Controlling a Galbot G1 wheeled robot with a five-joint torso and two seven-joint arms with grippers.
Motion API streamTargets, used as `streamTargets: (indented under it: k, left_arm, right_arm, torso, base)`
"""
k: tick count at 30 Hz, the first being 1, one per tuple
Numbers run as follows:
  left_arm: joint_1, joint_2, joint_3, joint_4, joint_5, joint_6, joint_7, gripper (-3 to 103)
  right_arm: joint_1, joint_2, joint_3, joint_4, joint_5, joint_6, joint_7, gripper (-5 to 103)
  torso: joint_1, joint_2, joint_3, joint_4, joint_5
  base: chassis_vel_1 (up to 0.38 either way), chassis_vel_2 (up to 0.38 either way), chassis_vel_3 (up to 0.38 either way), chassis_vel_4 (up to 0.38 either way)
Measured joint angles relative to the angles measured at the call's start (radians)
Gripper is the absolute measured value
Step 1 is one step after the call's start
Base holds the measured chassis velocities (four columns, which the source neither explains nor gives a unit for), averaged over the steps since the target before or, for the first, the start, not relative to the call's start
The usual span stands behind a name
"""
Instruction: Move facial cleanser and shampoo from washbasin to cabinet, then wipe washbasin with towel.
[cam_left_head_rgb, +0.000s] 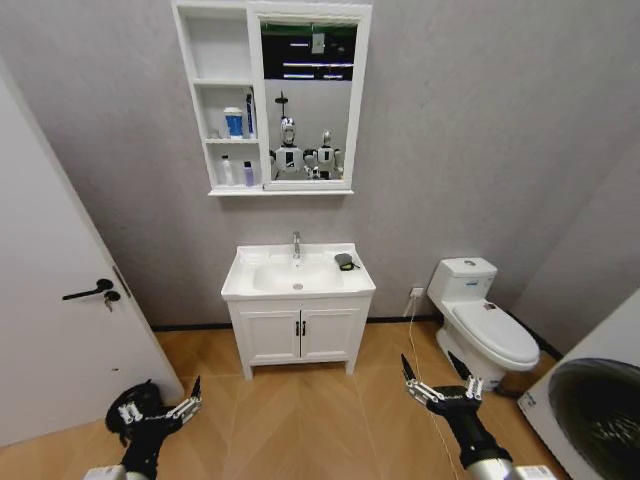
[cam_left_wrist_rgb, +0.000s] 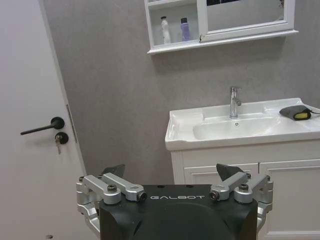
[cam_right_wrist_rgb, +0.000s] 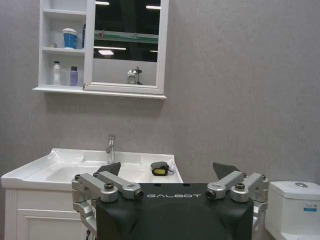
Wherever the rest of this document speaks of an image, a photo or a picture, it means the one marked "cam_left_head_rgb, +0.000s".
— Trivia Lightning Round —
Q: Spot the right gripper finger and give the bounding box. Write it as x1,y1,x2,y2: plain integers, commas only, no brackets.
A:
400,353,445,403
447,350,485,400

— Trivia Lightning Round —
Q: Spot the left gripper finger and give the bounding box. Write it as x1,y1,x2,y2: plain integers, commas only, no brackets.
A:
169,374,204,422
117,380,160,425

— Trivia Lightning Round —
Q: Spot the white vanity cabinet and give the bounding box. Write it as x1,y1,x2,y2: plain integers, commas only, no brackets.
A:
227,295,374,381

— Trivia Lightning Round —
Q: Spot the white ceramic washbasin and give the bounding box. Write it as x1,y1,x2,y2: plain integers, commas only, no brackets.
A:
220,243,377,302

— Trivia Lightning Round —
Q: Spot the cabinet mirror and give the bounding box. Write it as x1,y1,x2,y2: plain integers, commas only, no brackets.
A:
259,19,359,182

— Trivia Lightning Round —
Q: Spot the white toilet lid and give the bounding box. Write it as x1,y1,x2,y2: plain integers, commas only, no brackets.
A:
452,301,541,372

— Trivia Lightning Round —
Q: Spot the white toilet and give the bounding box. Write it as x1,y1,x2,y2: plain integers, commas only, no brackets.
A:
426,257,542,394

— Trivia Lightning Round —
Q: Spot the white vanity door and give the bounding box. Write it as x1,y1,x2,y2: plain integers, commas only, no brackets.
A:
239,309,301,365
301,308,362,362

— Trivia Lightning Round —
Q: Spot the dark round washer door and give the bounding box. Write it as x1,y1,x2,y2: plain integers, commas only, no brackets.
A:
548,357,640,480

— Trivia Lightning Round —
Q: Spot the white washing machine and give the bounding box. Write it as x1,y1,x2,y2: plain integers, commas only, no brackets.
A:
517,288,640,480

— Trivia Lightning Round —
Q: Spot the white room door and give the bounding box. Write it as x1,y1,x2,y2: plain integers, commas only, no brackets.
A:
0,54,186,449

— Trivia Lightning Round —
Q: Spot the blue and white jar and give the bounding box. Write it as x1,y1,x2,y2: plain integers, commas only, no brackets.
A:
222,106,245,140

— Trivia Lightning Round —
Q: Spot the blue toothpaste tube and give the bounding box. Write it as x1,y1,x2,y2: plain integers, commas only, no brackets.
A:
244,89,257,140

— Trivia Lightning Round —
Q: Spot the thin white cable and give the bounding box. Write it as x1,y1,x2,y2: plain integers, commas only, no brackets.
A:
408,293,460,480

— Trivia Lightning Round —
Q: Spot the white wall mirror cabinet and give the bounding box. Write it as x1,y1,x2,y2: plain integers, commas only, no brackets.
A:
170,0,374,197

